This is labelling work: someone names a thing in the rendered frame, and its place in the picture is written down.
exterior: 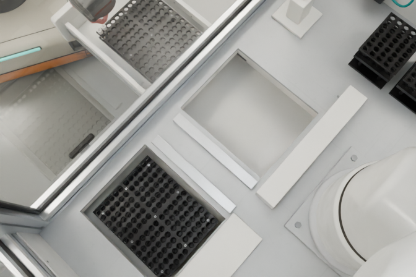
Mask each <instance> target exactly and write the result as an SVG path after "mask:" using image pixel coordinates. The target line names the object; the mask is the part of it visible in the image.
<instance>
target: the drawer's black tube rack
mask: <svg viewBox="0 0 416 277"><path fill-rule="evenodd" d="M121 185H122V184H121ZM122 186H123V187H124V188H125V191H124V192H123V193H122V194H121V195H120V196H119V197H118V198H117V199H116V200H115V201H114V202H113V203H112V204H111V205H110V206H109V207H108V208H107V209H106V210H105V211H104V212H102V214H101V215H100V217H99V219H100V220H101V221H102V220H103V221H102V222H103V223H104V224H105V225H106V226H107V227H108V228H109V229H110V230H111V231H112V232H113V233H114V234H115V235H116V236H117V237H118V238H119V239H120V240H121V241H122V242H123V243H124V244H125V245H126V246H127V247H128V248H129V249H130V250H131V251H132V252H133V253H134V254H135V255H136V256H137V257H138V258H139V259H140V260H141V261H142V262H143V263H144V264H145V265H146V266H147V267H148V268H149V269H150V270H151V271H152V272H153V273H154V274H155V275H156V276H157V277H170V276H171V275H172V274H173V273H174V272H175V271H176V270H177V268H178V267H179V266H180V265H181V264H182V263H183V262H184V261H185V260H186V258H187V257H188V256H189V255H190V254H191V252H192V251H193V250H194V249H195V248H196V247H197V246H198V245H199V244H200V243H201V241H202V240H203V239H204V238H205V237H206V235H208V233H210V231H211V230H212V229H213V228H214V227H215V225H216V224H217V223H218V222H219V221H218V220H217V219H216V218H215V217H214V216H213V215H212V214H210V213H209V212H208V211H207V210H206V209H205V208H204V207H203V206H202V205H201V204H200V203H199V202H198V201H197V200H195V199H194V198H193V197H192V196H191V195H190V194H189V193H188V192H187V191H185V190H184V189H183V188H182V186H180V185H179V184H178V183H177V182H176V181H175V180H174V179H173V178H172V177H171V176H169V175H168V174H167V173H166V172H165V171H164V170H163V169H162V168H161V167H160V166H159V165H158V164H157V163H156V162H155V161H152V162H151V163H150V164H148V167H146V168H145V169H144V170H143V172H141V173H140V175H139V176H138V177H137V178H136V179H135V180H134V181H133V182H132V183H131V184H130V185H129V186H128V187H125V186H124V185H122Z"/></svg>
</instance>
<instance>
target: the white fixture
mask: <svg viewBox="0 0 416 277"><path fill-rule="evenodd" d="M313 2H314V0H286V1H285V2H284V3H283V4H282V5H281V6H280V7H279V8H278V9H277V10H276V11H275V12H274V13H273V14H272V18H274V19H275V20H276V21H278V22H279V23H280V24H282V25H283V26H284V27H285V28H287V29H288V30H289V31H291V32H292V33H293V34H294V35H296V36H297V37H299V39H300V38H302V36H303V35H304V34H305V33H306V32H307V31H308V30H309V29H310V28H311V27H312V26H313V25H314V24H315V23H316V22H317V21H318V20H319V18H320V17H321V16H322V15H323V14H322V13H321V12H320V11H318V10H317V9H315V8H314V7H313V6H312V5H313Z"/></svg>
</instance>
